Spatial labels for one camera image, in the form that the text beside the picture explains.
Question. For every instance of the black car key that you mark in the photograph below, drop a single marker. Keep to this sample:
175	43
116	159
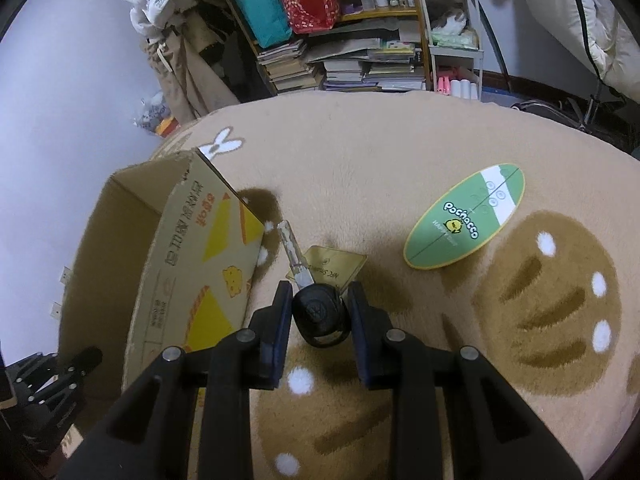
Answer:
318	309

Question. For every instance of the cream bedding pillow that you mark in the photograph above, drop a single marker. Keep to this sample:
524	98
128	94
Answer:
595	32

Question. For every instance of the green Pochacco oval board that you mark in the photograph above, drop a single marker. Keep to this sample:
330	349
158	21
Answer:
465	218

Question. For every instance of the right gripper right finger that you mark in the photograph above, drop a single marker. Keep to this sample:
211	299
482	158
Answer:
493	433

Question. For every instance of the gold card tag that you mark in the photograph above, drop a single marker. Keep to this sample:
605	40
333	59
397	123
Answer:
334	267

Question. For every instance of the stack of books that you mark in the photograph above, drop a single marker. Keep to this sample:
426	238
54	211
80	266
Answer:
288	69

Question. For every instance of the wall socket upper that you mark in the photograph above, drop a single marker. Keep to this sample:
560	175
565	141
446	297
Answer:
65	275

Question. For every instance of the wall socket lower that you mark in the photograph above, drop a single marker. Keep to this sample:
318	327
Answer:
56	311

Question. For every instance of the wooden bookshelf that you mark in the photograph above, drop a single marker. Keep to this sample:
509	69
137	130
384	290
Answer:
375	45

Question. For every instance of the white utility cart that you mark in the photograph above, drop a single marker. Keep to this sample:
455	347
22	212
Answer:
454	47

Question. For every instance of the cardboard box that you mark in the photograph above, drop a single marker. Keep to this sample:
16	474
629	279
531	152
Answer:
167	259

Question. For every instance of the beige patterned carpet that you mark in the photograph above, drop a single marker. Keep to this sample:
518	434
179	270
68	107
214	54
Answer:
552	301

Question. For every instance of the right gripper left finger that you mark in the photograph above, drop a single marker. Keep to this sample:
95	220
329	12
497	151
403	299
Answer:
147	433

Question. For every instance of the teal storage bag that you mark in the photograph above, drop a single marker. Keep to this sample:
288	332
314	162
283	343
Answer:
267	20

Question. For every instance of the wall socket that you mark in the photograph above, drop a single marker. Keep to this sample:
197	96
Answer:
56	311
65	275

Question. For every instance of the plush toy bag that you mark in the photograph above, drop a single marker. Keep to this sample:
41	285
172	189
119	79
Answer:
154	116

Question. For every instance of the khaki hanging coat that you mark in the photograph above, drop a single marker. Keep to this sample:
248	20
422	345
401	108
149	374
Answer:
191	87

